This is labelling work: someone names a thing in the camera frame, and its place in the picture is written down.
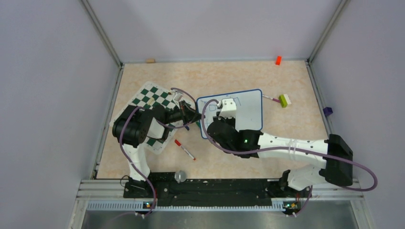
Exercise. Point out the purple cap marker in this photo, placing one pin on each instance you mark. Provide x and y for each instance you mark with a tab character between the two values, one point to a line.
271	98

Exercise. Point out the grey round knob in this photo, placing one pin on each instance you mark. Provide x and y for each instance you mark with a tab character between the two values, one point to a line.
180	176

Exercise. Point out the light wooden chess piece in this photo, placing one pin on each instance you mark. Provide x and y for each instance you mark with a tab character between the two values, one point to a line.
151	102

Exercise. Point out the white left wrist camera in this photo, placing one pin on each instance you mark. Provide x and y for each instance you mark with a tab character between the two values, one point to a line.
177	95

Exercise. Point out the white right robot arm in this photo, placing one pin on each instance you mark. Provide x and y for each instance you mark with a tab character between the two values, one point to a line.
327	161

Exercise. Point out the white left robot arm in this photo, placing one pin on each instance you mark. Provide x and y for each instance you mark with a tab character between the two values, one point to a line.
135	124

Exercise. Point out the red cap marker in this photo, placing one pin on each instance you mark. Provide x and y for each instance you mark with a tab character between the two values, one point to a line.
184	149

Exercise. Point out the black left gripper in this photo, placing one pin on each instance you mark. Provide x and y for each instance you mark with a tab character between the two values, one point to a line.
188	115

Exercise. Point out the green white toy brick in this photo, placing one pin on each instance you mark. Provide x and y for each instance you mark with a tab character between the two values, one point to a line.
284	100

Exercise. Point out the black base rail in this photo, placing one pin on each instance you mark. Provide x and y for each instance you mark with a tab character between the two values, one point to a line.
252	192

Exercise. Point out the purple toy block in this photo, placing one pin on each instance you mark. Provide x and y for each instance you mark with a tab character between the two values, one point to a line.
327	111

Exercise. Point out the blue framed whiteboard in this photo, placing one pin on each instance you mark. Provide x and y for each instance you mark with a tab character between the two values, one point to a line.
249	104

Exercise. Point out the orange toy block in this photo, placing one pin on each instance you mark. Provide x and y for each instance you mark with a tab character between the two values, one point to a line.
278	60

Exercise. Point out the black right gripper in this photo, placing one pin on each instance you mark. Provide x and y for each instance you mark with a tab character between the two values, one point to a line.
231	119

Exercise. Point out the green white chessboard mat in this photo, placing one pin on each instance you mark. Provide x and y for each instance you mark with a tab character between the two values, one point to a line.
161	96

